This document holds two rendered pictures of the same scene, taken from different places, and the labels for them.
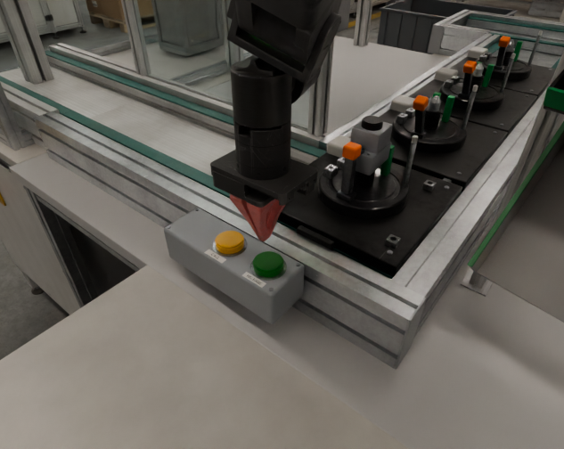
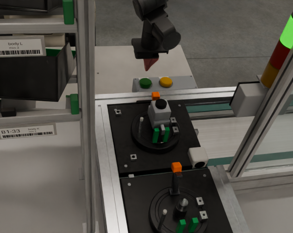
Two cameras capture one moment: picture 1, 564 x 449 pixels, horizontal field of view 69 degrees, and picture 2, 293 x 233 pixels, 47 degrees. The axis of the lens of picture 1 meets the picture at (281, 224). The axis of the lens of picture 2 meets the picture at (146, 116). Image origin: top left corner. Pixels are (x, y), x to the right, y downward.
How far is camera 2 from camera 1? 1.14 m
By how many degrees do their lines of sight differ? 80
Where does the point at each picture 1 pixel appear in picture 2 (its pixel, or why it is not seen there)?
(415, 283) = (98, 107)
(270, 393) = (116, 88)
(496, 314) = (69, 162)
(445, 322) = not seen: hidden behind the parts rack
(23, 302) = not seen: outside the picture
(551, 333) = (44, 168)
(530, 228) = not seen: hidden behind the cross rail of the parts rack
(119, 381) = (152, 67)
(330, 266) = (128, 96)
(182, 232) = (185, 77)
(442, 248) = (100, 129)
